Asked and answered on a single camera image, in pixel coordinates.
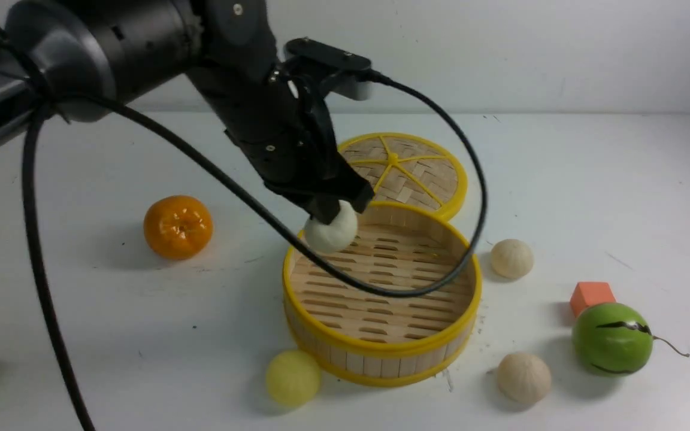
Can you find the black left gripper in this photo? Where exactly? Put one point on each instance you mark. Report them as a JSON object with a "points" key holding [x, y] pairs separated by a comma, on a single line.
{"points": [[289, 143]]}

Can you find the white bun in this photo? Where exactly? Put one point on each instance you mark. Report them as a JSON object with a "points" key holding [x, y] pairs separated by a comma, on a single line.
{"points": [[512, 259], [336, 236], [525, 378]]}

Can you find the yellow bun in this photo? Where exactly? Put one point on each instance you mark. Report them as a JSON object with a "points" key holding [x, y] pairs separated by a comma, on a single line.
{"points": [[293, 378]]}

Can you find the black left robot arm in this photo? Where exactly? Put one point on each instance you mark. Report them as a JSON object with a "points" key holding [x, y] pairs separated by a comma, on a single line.
{"points": [[124, 49]]}

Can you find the yellow woven steamer lid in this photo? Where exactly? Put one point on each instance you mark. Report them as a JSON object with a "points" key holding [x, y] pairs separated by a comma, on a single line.
{"points": [[408, 169]]}

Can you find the yellow bamboo steamer tray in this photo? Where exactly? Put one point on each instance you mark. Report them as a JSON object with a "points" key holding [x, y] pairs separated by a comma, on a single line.
{"points": [[373, 340]]}

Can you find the orange toy tangerine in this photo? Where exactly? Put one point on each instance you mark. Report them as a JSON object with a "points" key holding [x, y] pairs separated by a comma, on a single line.
{"points": [[177, 227]]}

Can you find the orange cube block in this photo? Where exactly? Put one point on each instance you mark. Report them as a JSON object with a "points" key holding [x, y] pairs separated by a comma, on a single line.
{"points": [[590, 293]]}

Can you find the green toy melon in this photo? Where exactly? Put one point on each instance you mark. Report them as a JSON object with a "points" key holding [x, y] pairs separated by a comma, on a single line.
{"points": [[614, 340]]}

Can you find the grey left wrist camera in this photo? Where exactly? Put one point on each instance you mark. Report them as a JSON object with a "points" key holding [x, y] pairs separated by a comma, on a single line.
{"points": [[330, 69]]}

